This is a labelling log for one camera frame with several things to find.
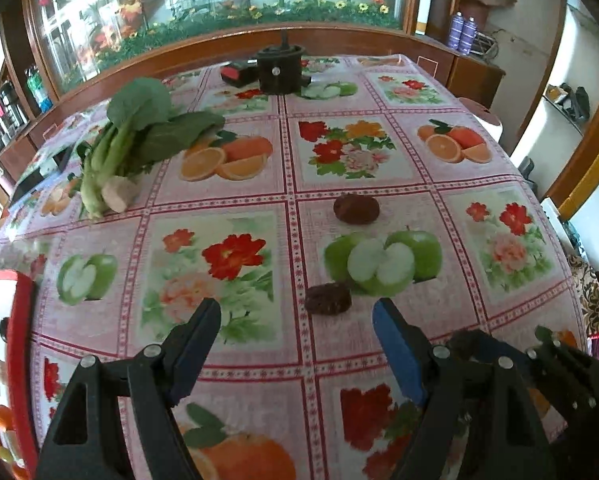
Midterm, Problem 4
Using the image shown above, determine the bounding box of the reddish date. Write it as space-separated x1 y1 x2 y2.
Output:
304 283 351 315

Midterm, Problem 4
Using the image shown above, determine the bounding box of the green grape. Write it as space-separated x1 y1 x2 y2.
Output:
0 446 14 464

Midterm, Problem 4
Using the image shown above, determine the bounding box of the dark red date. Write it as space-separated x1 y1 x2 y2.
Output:
333 193 380 226

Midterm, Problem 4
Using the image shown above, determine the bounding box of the red rimmed white tray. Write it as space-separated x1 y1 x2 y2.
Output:
0 270 38 477

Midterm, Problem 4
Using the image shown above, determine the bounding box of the floral plastic tablecloth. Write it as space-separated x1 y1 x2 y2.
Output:
0 54 585 479

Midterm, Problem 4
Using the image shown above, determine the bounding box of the black smartphone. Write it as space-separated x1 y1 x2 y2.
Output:
9 143 75 207

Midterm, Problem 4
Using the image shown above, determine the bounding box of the green bok choy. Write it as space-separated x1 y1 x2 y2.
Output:
75 77 225 219

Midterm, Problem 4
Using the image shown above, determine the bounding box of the purple spray can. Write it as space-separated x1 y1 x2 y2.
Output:
446 12 464 51
458 16 478 55

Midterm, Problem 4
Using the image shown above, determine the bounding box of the red black small box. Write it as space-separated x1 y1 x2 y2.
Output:
219 61 258 88

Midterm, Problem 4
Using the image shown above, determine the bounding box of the green plastic bottle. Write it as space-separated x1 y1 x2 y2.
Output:
25 65 52 113

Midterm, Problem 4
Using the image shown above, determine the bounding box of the black cylindrical grinder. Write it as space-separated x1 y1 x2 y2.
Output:
256 29 305 96

